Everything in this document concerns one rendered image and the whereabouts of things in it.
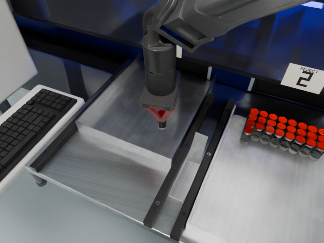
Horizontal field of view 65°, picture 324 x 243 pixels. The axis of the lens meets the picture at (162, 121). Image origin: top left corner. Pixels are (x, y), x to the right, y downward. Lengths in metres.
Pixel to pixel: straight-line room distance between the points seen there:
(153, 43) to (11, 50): 0.61
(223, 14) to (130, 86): 0.49
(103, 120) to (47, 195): 1.04
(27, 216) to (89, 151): 1.06
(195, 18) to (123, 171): 0.37
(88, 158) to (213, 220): 0.31
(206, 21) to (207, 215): 0.36
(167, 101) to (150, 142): 0.18
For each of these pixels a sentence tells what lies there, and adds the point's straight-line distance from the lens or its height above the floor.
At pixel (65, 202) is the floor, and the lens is 1.61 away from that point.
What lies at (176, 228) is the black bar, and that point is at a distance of 0.50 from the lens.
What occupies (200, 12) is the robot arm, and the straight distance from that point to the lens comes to 0.34.
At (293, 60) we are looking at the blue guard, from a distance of 0.64.
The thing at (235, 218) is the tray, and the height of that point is 0.88.
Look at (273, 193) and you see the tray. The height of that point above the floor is 0.88.
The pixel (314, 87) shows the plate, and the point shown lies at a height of 1.01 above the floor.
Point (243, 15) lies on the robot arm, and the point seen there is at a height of 1.24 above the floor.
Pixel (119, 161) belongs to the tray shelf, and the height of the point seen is 0.88.
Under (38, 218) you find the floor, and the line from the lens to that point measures 1.62.
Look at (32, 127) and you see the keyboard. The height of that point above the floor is 0.83.
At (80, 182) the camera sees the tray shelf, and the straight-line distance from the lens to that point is 0.59.
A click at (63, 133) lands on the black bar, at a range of 0.66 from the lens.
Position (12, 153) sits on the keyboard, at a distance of 0.77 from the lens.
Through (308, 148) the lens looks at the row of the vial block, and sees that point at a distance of 0.66.
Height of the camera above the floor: 1.38
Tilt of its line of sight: 48 degrees down
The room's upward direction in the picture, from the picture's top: straight up
